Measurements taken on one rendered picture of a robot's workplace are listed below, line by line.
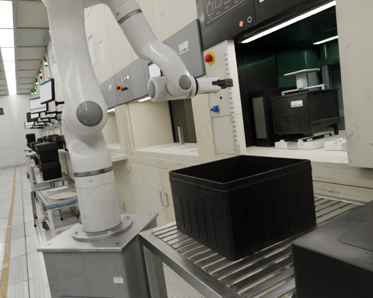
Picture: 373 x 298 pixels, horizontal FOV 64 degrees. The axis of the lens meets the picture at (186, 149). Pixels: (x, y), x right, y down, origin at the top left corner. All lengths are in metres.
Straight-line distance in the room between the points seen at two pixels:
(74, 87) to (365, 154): 0.83
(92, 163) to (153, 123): 1.97
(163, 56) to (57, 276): 0.73
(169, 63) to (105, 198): 0.46
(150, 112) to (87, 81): 1.96
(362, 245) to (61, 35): 0.87
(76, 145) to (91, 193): 0.16
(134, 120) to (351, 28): 2.14
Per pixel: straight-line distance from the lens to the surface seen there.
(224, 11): 1.46
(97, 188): 0.94
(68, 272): 0.99
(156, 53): 1.00
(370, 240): 0.53
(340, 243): 0.52
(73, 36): 0.97
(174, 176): 0.82
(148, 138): 2.84
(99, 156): 0.94
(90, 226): 0.98
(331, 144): 1.33
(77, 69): 0.94
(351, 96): 0.97
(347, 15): 0.99
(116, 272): 0.90
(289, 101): 1.43
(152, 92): 1.04
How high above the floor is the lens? 1.08
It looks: 6 degrees down
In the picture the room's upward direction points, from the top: 8 degrees counter-clockwise
